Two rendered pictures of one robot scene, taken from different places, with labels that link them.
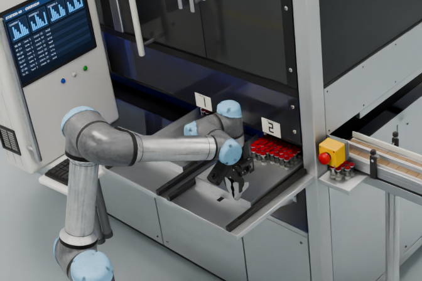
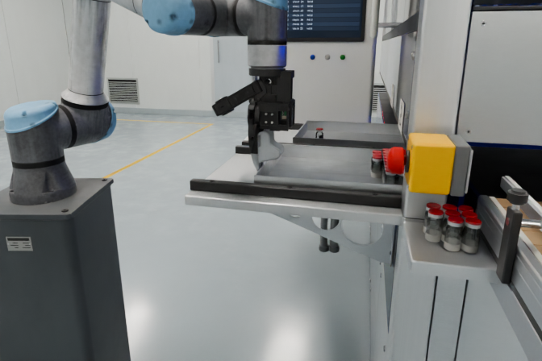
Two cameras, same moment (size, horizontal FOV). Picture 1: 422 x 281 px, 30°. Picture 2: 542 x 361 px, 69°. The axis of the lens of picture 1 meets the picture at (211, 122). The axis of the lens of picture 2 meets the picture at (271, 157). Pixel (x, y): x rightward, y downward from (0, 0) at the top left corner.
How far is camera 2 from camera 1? 2.28 m
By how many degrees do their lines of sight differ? 52
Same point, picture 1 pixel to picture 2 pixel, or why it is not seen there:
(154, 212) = not seen: hidden behind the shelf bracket
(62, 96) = (307, 72)
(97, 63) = (358, 60)
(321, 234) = (394, 349)
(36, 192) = not seen: hidden behind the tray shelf
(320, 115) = (444, 73)
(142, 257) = (356, 294)
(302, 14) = not seen: outside the picture
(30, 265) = (293, 245)
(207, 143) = not seen: outside the picture
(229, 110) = not seen: outside the picture
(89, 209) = (76, 57)
